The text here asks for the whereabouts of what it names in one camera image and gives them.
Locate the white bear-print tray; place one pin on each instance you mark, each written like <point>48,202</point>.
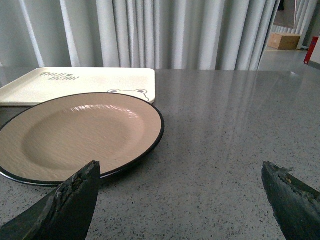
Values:
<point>48,83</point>

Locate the red upright object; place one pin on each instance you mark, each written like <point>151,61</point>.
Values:
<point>311,49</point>

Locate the beige plate with black rim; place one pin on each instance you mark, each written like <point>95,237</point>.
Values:
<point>48,143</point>

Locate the cardboard box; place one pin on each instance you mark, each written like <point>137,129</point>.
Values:
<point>283,41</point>

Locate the grey pleated curtain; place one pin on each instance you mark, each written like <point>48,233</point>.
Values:
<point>156,34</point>

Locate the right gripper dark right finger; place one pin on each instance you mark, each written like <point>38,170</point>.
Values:
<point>296,206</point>

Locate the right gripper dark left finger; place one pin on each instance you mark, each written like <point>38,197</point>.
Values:
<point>64,214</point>

